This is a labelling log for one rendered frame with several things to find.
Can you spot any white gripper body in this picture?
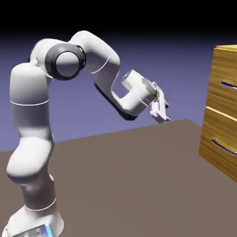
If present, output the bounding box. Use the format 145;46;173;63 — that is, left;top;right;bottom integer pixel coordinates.
149;89;168;124

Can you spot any light wood cabinet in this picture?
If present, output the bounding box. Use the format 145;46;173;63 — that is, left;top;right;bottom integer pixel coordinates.
198;44;237;183

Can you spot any wood drawer front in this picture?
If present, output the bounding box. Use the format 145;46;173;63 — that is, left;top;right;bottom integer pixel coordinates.
198;106;237;182
205;48;237;119

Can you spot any curved metal drawer handle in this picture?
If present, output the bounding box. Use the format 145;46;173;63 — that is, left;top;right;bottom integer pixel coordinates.
221;81;237;89
211;138;237;155

